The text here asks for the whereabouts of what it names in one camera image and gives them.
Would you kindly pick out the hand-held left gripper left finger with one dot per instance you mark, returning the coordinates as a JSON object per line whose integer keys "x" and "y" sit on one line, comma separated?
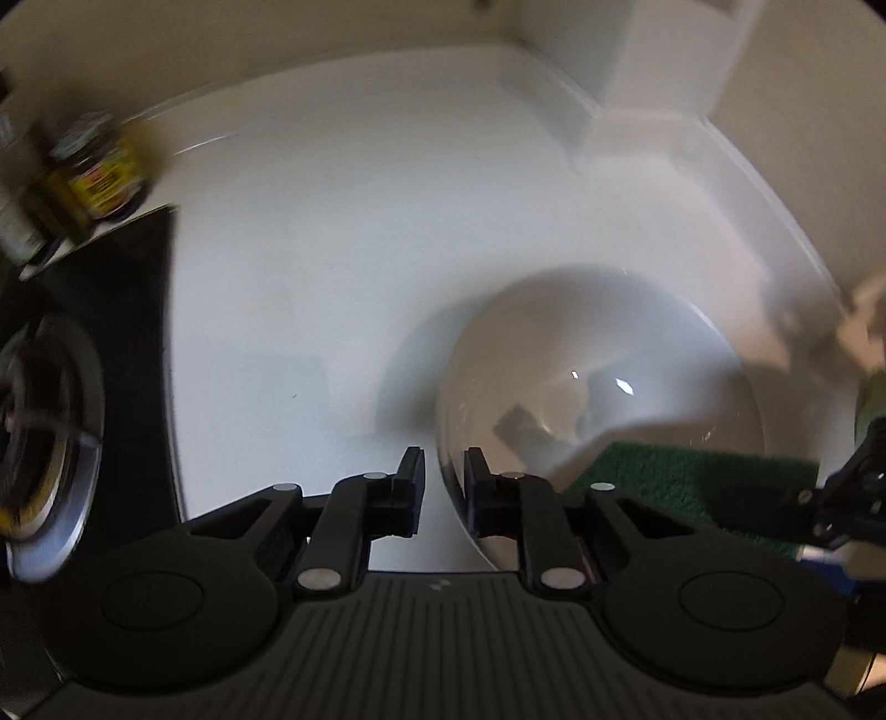
{"x": 408, "y": 498}

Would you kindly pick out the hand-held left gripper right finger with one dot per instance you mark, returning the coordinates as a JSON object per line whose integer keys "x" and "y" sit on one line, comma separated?
{"x": 477, "y": 498}

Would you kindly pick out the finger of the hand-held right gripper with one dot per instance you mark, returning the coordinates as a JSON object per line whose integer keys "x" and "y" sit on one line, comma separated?
{"x": 754, "y": 505}
{"x": 837, "y": 574}

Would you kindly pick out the pink and green sponge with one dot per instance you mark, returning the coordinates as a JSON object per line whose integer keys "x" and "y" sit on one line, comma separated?
{"x": 657, "y": 478}

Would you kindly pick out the white ceramic bowl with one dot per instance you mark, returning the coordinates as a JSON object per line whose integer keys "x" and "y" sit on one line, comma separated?
{"x": 609, "y": 360}

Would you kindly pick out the gas burner with pan support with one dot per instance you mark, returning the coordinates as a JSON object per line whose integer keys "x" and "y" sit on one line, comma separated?
{"x": 48, "y": 443}

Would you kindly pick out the black glass gas hob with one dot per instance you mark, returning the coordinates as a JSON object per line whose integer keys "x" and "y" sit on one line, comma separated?
{"x": 104, "y": 291}

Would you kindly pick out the jar with yellow label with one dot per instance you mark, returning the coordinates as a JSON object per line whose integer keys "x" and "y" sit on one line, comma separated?
{"x": 97, "y": 173}

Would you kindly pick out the dark bottle with black cap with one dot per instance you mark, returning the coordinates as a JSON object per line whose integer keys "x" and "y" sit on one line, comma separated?
{"x": 21, "y": 208}

